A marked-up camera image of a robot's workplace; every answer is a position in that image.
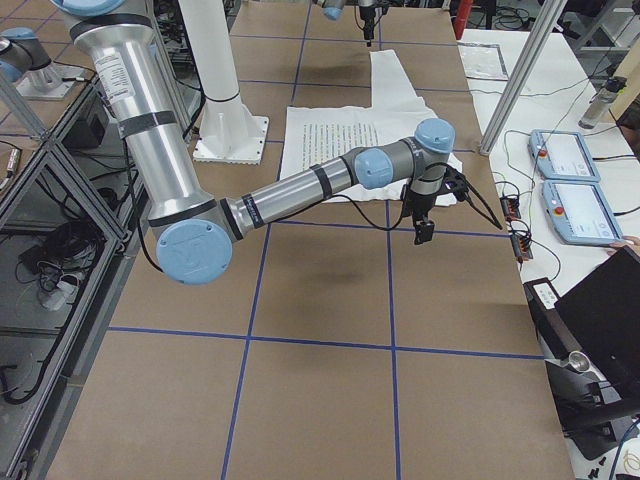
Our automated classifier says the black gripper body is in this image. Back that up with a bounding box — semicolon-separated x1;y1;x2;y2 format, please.
402;169;463;228
357;0;379;38

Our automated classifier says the white printed t-shirt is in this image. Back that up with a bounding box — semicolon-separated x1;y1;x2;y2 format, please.
279;50;437;179

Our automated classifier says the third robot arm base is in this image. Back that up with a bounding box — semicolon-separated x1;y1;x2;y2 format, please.
1;27;86;100

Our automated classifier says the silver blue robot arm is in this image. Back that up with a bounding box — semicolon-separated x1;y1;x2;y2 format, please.
312;0;391;47
58;1;455;285

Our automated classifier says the far orange circuit board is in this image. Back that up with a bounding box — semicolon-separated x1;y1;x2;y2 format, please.
500;196;522;221

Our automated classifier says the orange circuit board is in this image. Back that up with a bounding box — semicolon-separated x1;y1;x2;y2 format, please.
500;196;522;221
510;230;533;264

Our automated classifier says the near orange circuit board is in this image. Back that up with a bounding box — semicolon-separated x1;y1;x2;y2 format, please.
510;230;533;264

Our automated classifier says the red fire extinguisher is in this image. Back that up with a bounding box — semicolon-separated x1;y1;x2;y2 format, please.
453;0;474;40

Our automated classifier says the plastic sleeve with paper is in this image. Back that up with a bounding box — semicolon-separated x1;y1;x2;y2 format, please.
458;42;509;81

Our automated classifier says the far blue teach pendant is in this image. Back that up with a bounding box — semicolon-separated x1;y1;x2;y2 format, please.
529;129;601;183

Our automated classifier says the blue teach pendant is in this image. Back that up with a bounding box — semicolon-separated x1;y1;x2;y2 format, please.
529;129;601;183
542;180;623;246

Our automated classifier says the near blue teach pendant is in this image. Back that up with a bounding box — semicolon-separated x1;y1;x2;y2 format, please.
542;180;623;246

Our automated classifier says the black laptop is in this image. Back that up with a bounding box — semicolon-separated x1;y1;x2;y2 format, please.
555;247;639;392

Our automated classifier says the grey water bottle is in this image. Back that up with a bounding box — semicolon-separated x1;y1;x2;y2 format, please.
578;76;627;130

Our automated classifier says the black monitor stand box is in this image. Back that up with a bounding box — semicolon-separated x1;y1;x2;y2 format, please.
523;278;639;460

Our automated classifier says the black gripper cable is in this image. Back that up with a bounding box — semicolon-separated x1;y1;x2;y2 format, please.
344;167;504;232

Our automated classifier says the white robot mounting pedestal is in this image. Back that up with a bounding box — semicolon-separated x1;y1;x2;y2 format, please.
179;0;269;165

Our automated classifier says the aluminium frame post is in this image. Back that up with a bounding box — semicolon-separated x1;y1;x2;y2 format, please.
479;0;567;156

